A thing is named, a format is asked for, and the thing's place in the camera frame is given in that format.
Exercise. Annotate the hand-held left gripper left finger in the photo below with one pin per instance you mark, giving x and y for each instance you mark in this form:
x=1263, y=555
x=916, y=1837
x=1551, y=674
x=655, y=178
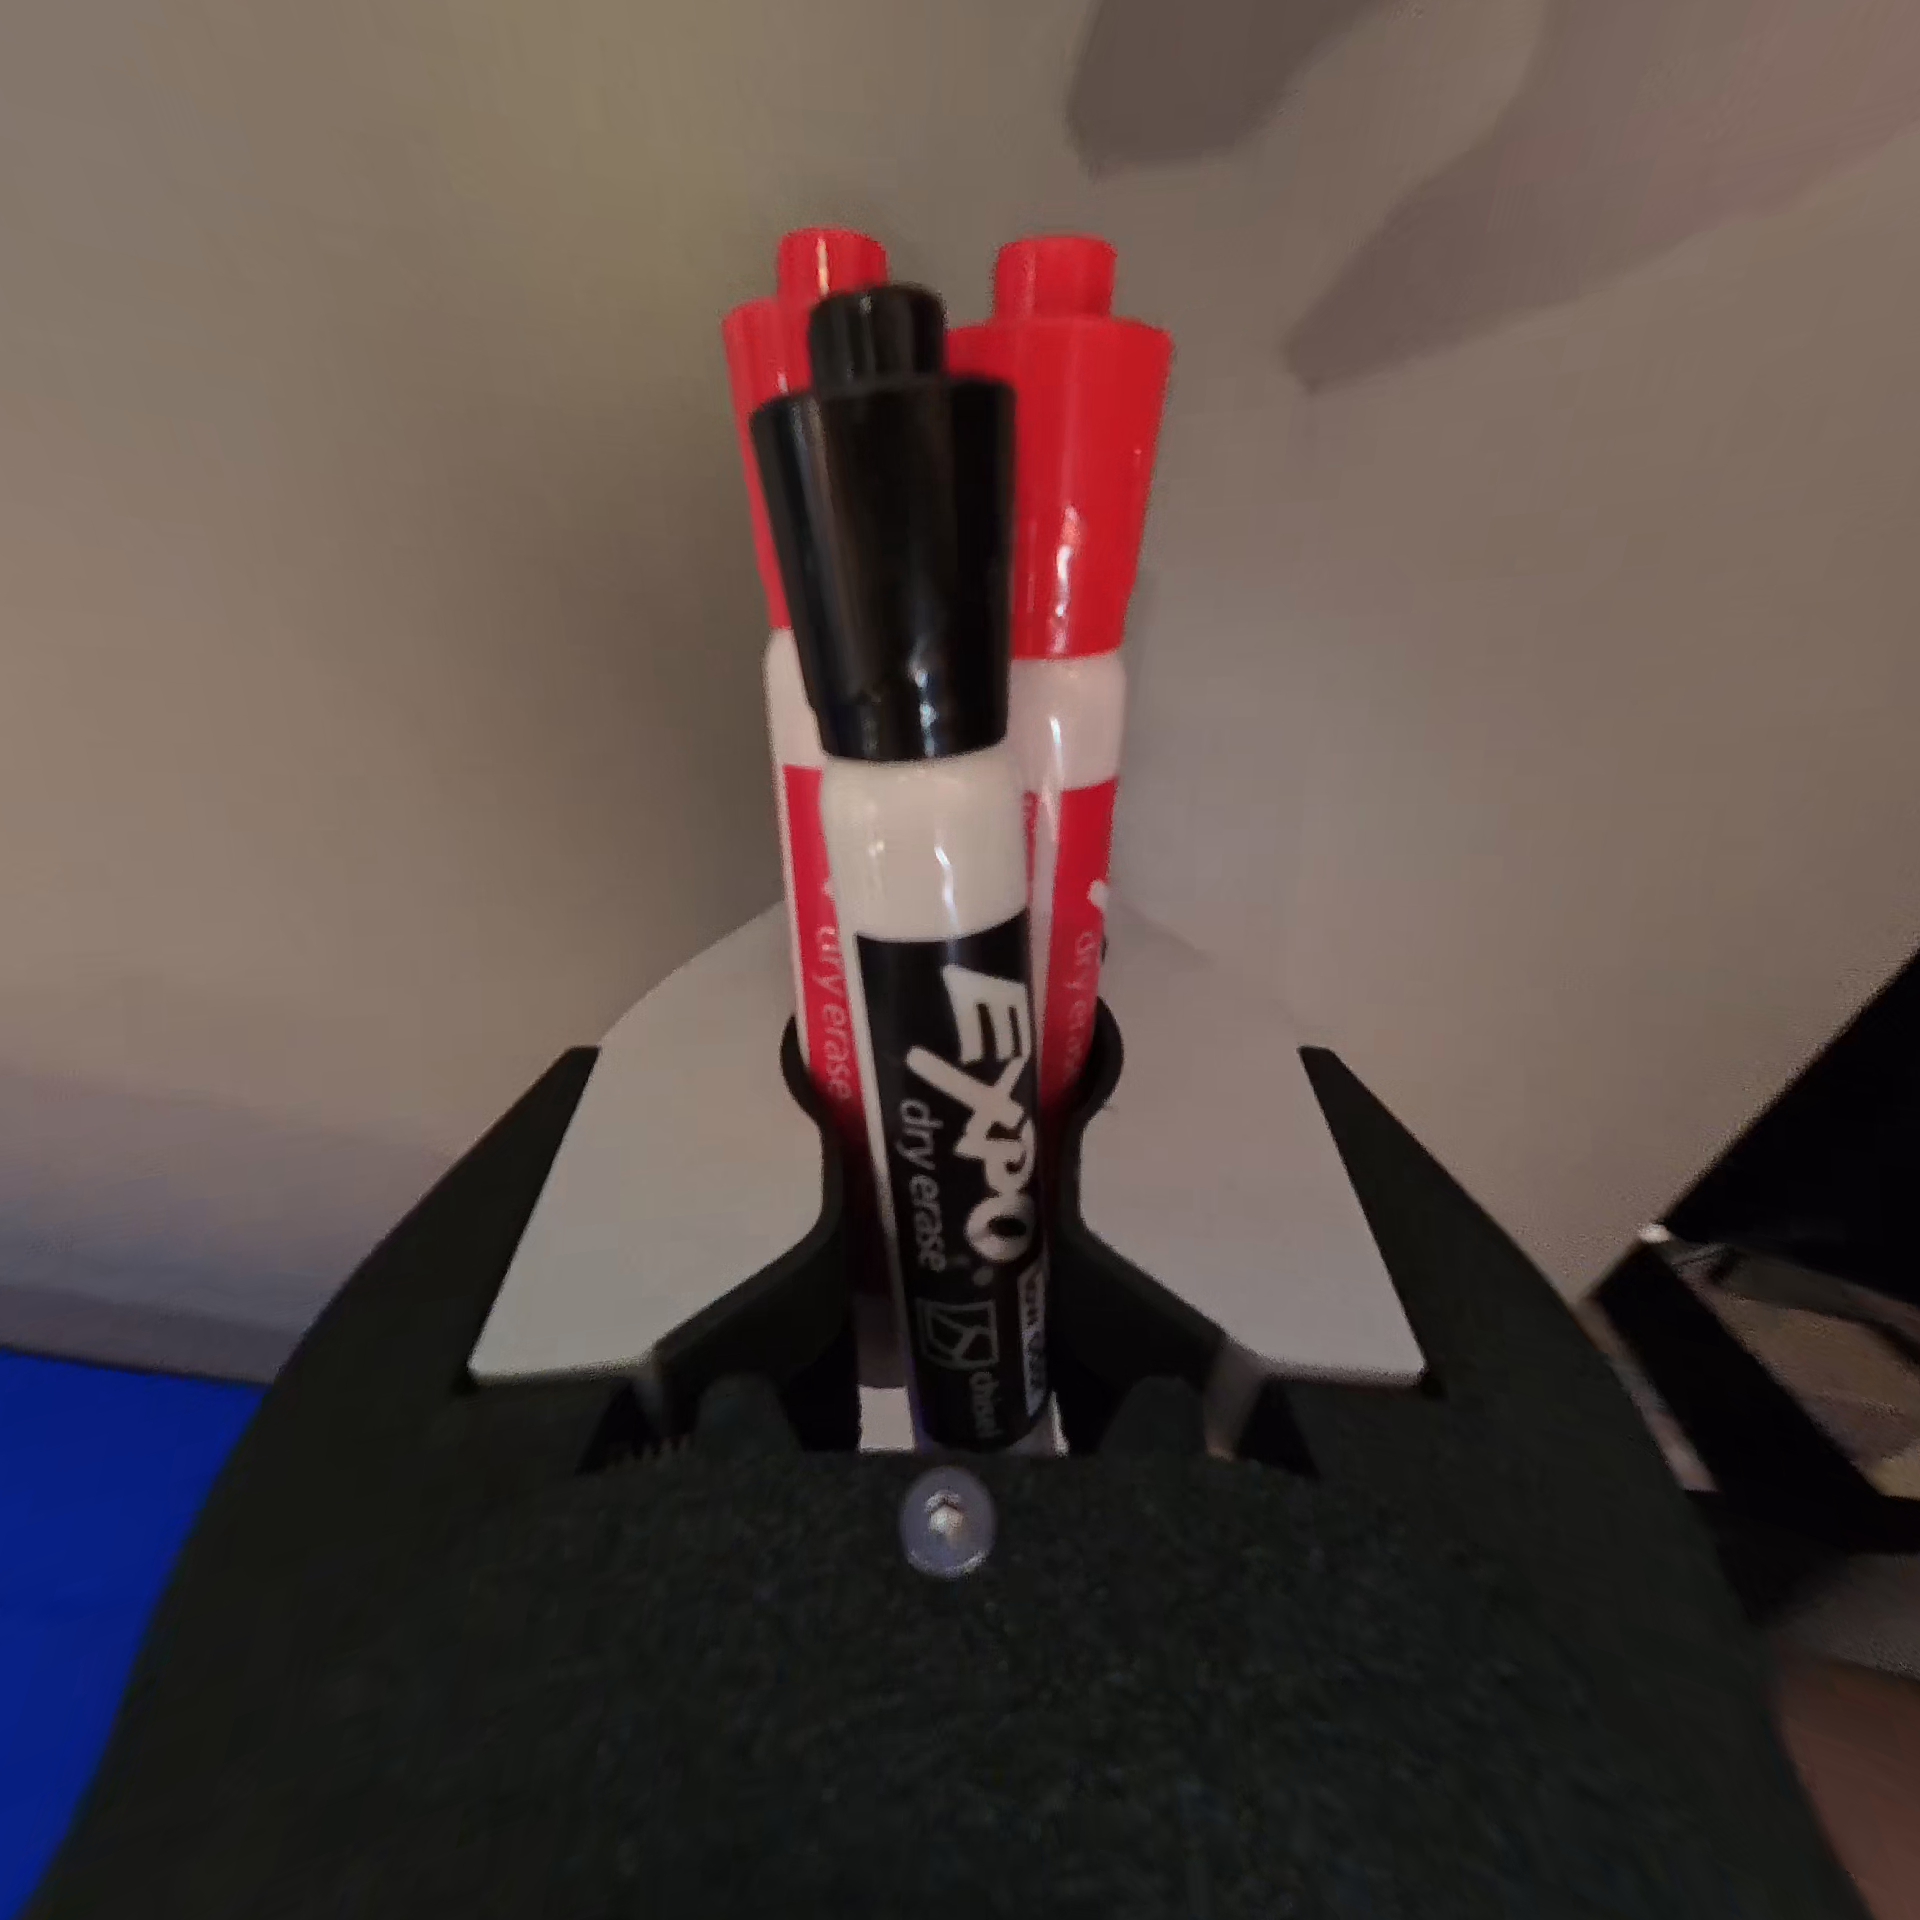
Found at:
x=661, y=1142

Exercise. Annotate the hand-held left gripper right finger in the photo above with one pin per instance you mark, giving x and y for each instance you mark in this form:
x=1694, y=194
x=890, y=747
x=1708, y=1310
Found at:
x=1243, y=1199

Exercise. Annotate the black dry erase marker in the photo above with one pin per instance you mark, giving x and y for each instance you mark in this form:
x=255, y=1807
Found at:
x=902, y=601

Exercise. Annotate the red dry erase marker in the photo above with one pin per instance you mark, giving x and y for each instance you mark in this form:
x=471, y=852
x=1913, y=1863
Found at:
x=1081, y=495
x=805, y=259

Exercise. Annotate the grey desk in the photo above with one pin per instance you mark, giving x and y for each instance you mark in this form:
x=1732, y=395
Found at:
x=374, y=601

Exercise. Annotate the black angular object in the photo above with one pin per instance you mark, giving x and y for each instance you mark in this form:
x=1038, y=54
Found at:
x=1802, y=1171

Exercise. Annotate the blue flat object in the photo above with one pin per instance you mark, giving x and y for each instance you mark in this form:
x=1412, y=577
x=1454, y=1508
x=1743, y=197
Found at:
x=105, y=1574

